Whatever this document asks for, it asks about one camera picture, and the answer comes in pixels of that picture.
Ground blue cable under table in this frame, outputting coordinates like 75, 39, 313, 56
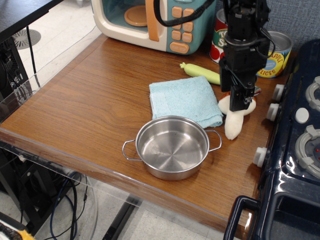
49, 174, 88, 240

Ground white stove knob lower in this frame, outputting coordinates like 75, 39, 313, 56
253, 147, 268, 168

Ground white stove knob middle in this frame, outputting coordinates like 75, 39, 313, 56
266, 103, 280, 122

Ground white stove knob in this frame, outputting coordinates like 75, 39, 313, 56
272, 84, 285, 102
253, 147, 268, 168
266, 103, 280, 122

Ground tomato sauce can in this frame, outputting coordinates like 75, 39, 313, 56
209, 9, 228, 63

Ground white stove knob upper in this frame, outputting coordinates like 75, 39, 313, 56
272, 84, 285, 102

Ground dark blue toy stove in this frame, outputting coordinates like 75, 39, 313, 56
224, 39, 320, 240

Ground clear acrylic table guard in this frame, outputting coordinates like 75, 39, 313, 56
0, 24, 143, 208

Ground pineapple slices can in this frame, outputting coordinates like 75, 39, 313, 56
256, 31, 294, 79

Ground light blue folded cloth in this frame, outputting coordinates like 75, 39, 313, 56
149, 76, 223, 129

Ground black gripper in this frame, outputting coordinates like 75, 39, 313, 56
219, 37, 270, 112

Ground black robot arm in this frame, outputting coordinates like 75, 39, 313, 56
219, 0, 274, 112

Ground toy microwave cream teal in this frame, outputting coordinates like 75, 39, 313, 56
91, 0, 216, 55

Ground black desk at left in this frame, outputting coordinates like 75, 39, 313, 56
0, 0, 62, 43

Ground stainless steel pot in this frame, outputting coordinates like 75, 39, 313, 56
132, 115, 223, 181

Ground black braided cable sleeve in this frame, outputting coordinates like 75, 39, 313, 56
152, 0, 216, 28

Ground spoon with green handle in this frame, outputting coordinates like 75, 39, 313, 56
180, 62, 262, 99

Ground plush white brown mushroom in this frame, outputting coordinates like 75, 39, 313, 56
218, 92, 257, 140

